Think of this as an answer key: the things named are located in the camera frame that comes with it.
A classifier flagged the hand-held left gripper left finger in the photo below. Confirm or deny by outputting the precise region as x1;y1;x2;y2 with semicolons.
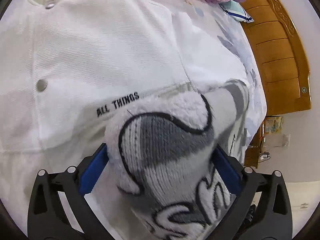
27;142;108;240

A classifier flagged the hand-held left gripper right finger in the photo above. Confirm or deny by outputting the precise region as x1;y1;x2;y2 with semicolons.
209;146;293;240

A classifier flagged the white jacket with fleece sleeves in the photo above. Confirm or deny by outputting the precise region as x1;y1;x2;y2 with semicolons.
0;0;253;240

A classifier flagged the wooden nightstand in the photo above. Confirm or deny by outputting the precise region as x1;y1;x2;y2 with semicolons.
244;121;266;170

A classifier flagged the yellow packet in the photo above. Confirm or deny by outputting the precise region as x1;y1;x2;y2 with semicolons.
264;115;284;134

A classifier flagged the wooden bed headboard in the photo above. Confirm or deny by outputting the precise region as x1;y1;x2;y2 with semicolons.
235;0;313;117

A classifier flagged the floral bed sheet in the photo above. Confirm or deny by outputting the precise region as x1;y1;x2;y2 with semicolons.
162;0;268;155

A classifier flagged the teal striped pillow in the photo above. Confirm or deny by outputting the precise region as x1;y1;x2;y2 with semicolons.
219;0;255;23

